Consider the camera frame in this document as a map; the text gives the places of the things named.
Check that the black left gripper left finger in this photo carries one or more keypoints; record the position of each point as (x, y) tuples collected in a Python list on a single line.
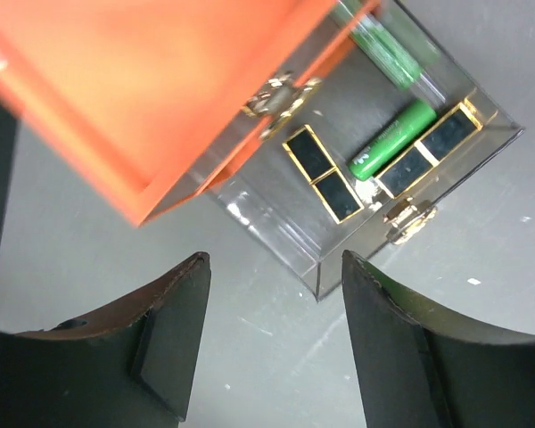
[(129, 363)]

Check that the upper clear drawer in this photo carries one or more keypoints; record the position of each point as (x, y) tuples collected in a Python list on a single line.
[(279, 99)]

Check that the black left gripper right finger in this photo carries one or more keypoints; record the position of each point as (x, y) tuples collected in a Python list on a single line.
[(421, 364)]

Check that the clear acrylic organizer tray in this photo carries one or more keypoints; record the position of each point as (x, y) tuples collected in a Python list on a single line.
[(272, 200)]

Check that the orange plastic box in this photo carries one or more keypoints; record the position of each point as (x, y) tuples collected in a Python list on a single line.
[(143, 98)]

